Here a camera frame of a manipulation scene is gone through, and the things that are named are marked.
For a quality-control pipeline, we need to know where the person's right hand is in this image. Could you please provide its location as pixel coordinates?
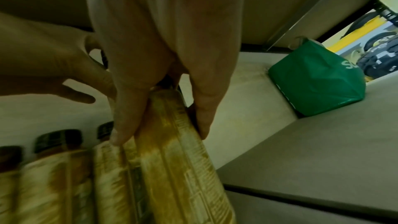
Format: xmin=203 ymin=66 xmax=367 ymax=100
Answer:
xmin=85 ymin=0 xmax=248 ymax=146

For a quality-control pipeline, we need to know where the person's left hand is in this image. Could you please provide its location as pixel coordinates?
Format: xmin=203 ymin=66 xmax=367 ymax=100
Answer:
xmin=0 ymin=11 xmax=117 ymax=105

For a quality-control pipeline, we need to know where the group of rearranged yellow jars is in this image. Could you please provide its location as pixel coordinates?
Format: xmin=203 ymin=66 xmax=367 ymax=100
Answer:
xmin=0 ymin=129 xmax=95 ymax=224

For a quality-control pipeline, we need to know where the row of yellow jars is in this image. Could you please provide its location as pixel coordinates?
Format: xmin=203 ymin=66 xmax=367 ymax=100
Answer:
xmin=133 ymin=88 xmax=237 ymax=224

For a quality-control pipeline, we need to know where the wooden shelf with black frame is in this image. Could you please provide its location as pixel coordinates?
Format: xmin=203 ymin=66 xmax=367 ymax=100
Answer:
xmin=0 ymin=0 xmax=398 ymax=224

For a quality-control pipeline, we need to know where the green packet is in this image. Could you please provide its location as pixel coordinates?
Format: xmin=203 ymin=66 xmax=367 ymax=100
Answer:
xmin=267 ymin=37 xmax=367 ymax=117

